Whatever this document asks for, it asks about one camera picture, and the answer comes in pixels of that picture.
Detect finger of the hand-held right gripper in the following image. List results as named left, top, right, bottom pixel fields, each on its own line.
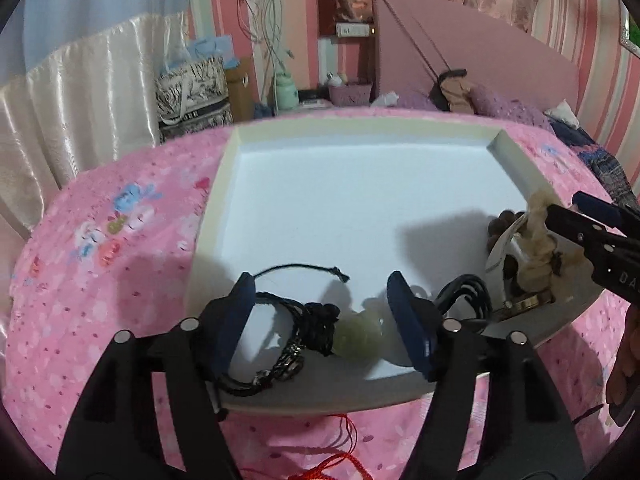
left=571, top=190, right=640, bottom=241
left=544, top=203, right=618, bottom=257

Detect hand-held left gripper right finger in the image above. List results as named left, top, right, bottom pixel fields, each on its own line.
left=387, top=270, right=588, bottom=480

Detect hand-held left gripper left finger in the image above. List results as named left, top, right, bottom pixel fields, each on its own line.
left=55, top=272, right=256, bottom=480

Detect cream bead bracelet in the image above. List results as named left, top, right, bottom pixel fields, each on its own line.
left=516, top=190, right=563, bottom=292

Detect jade pendant black cord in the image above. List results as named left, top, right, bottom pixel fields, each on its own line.
left=303, top=302, right=387, bottom=361

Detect black leather bracelet silver charm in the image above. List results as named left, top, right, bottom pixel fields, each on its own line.
left=216, top=262, right=351, bottom=399

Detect brown wooden bead bracelet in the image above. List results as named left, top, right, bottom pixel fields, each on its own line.
left=487, top=208, right=564, bottom=293

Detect clear plastic packet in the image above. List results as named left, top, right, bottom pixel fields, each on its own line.
left=483, top=216, right=532, bottom=292

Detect white shallow cardboard tray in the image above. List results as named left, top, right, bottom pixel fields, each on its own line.
left=182, top=117, right=608, bottom=415

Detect person's right hand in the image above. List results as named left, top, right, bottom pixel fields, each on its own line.
left=604, top=305, right=640, bottom=428

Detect dark patterned clothes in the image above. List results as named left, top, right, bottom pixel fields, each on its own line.
left=552, top=124, right=632, bottom=206

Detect purple pillow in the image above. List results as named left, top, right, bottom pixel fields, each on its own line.
left=397, top=84, right=555, bottom=132

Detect pink floral bedspread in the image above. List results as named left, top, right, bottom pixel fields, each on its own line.
left=0, top=106, right=640, bottom=480

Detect pink padded headboard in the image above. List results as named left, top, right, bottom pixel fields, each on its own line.
left=372, top=0, right=581, bottom=116

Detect purple plastic basket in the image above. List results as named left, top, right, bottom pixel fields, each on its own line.
left=327, top=82, right=374, bottom=107

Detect brown cardboard box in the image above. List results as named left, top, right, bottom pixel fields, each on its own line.
left=224, top=56, right=257, bottom=122

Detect black and white tote bag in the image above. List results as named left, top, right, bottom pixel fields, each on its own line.
left=154, top=56, right=234, bottom=128

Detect cream satin curtain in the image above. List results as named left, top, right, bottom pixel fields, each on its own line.
left=0, top=10, right=193, bottom=241

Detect light blue paper bag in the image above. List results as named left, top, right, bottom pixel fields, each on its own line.
left=186, top=35, right=234, bottom=69

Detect white box on shelf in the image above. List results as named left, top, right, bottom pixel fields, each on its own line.
left=335, top=22, right=372, bottom=39

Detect framed wall picture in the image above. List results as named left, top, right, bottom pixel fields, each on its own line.
left=619, top=7, right=640, bottom=57

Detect hanging charger cables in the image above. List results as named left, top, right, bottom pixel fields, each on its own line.
left=235, top=0, right=296, bottom=111

